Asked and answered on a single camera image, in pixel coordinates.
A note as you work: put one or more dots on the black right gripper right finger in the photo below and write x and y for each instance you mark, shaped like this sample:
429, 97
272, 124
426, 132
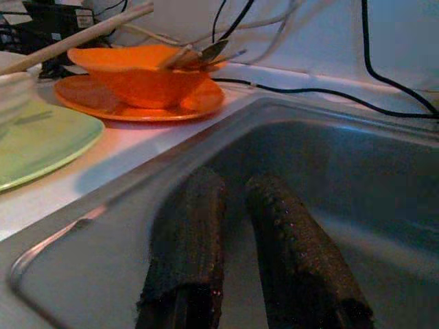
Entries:
295, 257

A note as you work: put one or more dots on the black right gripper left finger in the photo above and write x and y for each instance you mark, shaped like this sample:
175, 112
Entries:
192, 240

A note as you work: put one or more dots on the light green plate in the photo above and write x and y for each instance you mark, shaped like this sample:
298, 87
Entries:
44, 144

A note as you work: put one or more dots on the wooden chopstick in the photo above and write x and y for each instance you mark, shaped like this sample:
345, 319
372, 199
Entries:
103, 21
103, 30

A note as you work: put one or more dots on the white bowl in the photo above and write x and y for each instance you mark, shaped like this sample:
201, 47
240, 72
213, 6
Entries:
12, 99

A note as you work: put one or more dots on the stainless steel sink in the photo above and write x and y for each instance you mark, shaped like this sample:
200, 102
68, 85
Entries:
360, 188

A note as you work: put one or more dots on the orange bowl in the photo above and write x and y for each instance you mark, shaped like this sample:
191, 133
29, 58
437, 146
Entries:
144, 85

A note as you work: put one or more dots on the orange plate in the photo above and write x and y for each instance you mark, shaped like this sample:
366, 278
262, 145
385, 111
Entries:
85, 99

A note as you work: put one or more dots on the metal spoon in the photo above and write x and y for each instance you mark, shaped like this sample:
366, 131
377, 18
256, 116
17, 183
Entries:
214, 49

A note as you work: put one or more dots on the black adapter box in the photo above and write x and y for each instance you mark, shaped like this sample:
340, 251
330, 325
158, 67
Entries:
51, 17

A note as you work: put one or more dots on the black power strip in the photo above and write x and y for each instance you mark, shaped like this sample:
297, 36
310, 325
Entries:
20, 37

